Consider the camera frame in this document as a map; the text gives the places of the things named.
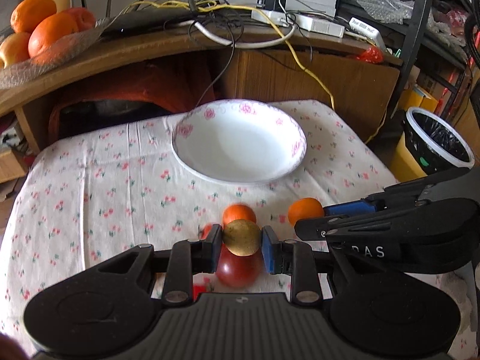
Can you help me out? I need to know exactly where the red oval cherry tomato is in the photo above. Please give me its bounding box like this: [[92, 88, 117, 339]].
[[193, 283, 208, 301]]

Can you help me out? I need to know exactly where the white floral ceramic bowl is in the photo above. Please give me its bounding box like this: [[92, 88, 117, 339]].
[[171, 99, 307, 185]]

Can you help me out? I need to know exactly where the yellow network cable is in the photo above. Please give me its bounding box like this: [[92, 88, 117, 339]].
[[115, 0, 389, 144]]

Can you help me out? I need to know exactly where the red plastic wrapper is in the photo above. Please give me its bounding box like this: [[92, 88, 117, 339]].
[[348, 46, 384, 64]]

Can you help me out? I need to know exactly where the black thin cable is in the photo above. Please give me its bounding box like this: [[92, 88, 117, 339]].
[[187, 6, 248, 112]]

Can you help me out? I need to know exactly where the small orange mandarin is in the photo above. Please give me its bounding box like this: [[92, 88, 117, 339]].
[[287, 197, 325, 226]]

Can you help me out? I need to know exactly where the round red tomato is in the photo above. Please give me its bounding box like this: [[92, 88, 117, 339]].
[[199, 223, 213, 240]]

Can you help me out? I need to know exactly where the dark red plum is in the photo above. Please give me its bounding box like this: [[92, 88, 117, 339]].
[[216, 245, 264, 289]]

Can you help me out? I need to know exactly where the black wifi router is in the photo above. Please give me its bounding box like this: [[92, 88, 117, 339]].
[[78, 0, 217, 40]]

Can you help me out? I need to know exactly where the black metal shelf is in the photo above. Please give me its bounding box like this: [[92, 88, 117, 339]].
[[337, 0, 475, 117]]

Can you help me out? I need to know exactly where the yellow bin with black bag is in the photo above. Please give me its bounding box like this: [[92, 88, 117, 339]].
[[389, 107, 475, 182]]

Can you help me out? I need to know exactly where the wooden tv cabinet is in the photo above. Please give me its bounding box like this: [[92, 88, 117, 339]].
[[1, 29, 400, 152]]

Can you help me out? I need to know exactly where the cherry print tablecloth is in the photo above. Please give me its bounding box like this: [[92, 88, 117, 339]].
[[1, 100, 395, 354]]

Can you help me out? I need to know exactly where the white power strip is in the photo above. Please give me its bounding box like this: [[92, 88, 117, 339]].
[[250, 10, 345, 38]]

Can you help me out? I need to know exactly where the brown longan fruit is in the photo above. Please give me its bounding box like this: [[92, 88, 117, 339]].
[[222, 219, 261, 257]]

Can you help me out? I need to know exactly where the front orange in dish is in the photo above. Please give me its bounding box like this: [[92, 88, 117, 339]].
[[28, 11, 79, 58]]

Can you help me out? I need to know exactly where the white thick cable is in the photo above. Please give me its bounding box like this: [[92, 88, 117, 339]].
[[193, 16, 297, 50]]

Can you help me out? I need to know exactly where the top orange in dish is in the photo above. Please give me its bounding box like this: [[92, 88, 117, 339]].
[[10, 0, 57, 33]]

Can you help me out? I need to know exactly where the red cloth under cabinet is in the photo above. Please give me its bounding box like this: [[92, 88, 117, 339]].
[[48, 59, 215, 142]]

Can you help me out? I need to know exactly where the yellow apple in dish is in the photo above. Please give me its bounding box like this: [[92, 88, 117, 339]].
[[0, 32, 30, 69]]

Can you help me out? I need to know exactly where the dark orange mandarin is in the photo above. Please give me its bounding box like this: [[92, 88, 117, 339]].
[[222, 204, 256, 226]]

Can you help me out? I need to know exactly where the red apple in dish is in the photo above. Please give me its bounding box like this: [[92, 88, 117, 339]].
[[64, 7, 96, 32]]

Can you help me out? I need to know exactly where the orange in dish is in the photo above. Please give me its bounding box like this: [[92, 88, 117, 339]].
[[28, 11, 79, 58], [10, 0, 57, 33]]

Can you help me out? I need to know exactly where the black power adapter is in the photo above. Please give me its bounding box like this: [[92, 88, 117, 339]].
[[256, 0, 287, 11]]

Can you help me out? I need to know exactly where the glass fruit dish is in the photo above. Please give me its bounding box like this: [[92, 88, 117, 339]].
[[0, 18, 112, 89]]

